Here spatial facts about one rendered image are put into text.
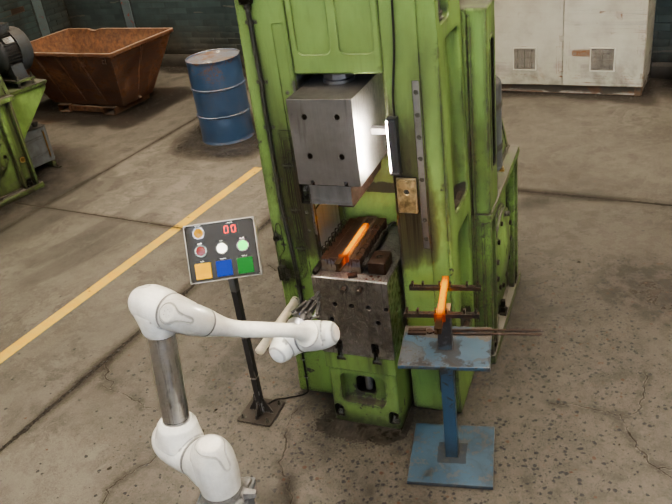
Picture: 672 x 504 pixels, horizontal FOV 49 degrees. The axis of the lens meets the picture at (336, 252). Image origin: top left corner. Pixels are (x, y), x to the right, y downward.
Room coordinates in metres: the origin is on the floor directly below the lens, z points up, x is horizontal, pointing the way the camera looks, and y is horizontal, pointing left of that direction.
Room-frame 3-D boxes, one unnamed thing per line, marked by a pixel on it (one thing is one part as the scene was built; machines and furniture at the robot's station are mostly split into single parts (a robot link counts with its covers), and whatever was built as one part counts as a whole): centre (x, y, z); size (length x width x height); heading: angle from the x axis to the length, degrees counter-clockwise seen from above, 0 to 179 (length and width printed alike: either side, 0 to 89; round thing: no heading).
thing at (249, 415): (3.20, 0.53, 0.05); 0.22 x 0.22 x 0.09; 66
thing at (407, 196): (3.03, -0.35, 1.27); 0.09 x 0.02 x 0.17; 66
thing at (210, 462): (2.04, 0.55, 0.77); 0.18 x 0.16 x 0.22; 47
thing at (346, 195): (3.23, -0.10, 1.32); 0.42 x 0.20 x 0.10; 156
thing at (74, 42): (9.72, 2.76, 0.43); 1.89 x 1.20 x 0.85; 58
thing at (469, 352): (2.67, -0.43, 0.67); 0.40 x 0.30 x 0.02; 75
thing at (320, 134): (3.21, -0.14, 1.56); 0.42 x 0.39 x 0.40; 156
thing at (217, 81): (7.81, 0.99, 0.44); 0.59 x 0.59 x 0.88
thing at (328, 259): (3.23, -0.10, 0.96); 0.42 x 0.20 x 0.09; 156
